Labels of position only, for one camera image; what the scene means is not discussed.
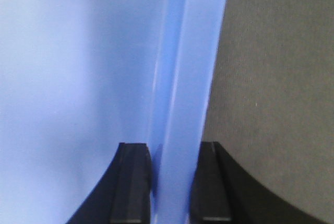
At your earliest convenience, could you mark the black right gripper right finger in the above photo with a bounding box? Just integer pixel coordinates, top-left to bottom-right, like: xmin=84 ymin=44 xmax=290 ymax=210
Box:
xmin=189 ymin=142 xmax=330 ymax=223

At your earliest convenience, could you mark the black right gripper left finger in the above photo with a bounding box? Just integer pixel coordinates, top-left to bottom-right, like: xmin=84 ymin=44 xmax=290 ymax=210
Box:
xmin=68 ymin=143 xmax=152 ymax=223

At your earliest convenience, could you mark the blue plastic tray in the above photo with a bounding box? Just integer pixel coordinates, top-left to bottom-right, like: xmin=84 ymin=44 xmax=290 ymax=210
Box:
xmin=1 ymin=0 xmax=226 ymax=223

